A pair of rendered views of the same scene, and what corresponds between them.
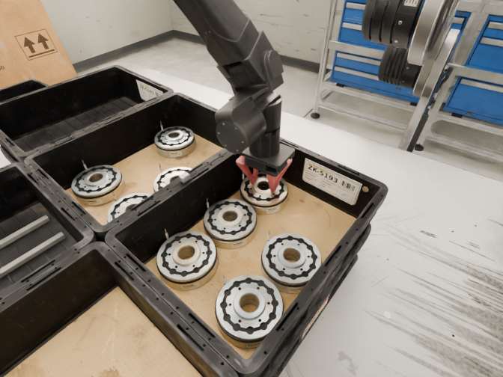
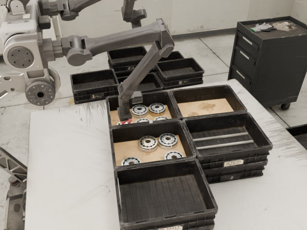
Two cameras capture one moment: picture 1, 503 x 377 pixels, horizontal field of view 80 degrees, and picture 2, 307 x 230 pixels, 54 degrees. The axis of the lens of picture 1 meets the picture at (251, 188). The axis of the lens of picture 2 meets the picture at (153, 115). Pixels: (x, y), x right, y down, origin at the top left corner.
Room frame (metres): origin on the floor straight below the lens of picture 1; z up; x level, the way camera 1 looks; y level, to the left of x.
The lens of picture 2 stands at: (1.39, 0.94, 1.96)
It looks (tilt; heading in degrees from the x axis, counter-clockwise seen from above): 38 degrees down; 219
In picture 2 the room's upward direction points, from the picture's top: straight up
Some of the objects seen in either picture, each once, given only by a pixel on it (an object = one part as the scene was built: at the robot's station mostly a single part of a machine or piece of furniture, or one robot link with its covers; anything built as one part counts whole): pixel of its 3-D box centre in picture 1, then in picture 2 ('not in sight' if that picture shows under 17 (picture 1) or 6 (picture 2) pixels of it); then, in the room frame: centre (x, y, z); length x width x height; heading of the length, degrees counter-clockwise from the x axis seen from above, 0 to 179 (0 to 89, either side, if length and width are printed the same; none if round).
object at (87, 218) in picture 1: (150, 147); (150, 143); (0.53, 0.22, 0.92); 0.40 x 0.30 x 0.02; 140
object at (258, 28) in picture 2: not in sight; (262, 27); (-1.43, -0.02, 0.88); 0.25 x 0.19 x 0.03; 146
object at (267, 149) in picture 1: (264, 141); (124, 109); (0.46, -0.02, 0.98); 0.10 x 0.07 x 0.07; 56
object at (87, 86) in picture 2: not in sight; (97, 100); (-0.06, -0.92, 0.37); 0.40 x 0.30 x 0.45; 146
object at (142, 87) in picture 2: not in sight; (138, 97); (-0.39, -0.70, 0.31); 0.40 x 0.30 x 0.34; 146
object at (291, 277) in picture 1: (291, 257); (139, 109); (0.29, -0.07, 0.86); 0.10 x 0.10 x 0.01
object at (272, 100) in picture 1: (263, 112); (124, 100); (0.46, -0.02, 1.04); 0.07 x 0.06 x 0.07; 146
